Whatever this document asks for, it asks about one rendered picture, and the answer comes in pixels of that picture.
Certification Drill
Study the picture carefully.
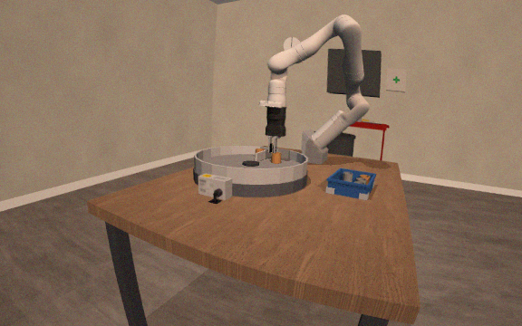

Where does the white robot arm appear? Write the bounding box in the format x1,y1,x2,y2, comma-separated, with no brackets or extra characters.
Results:
267,14,370,149

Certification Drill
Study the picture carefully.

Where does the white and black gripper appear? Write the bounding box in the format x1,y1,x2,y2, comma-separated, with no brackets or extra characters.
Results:
259,94,286,153

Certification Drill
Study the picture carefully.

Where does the blue crate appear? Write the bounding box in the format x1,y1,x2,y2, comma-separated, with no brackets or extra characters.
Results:
325,168,376,200

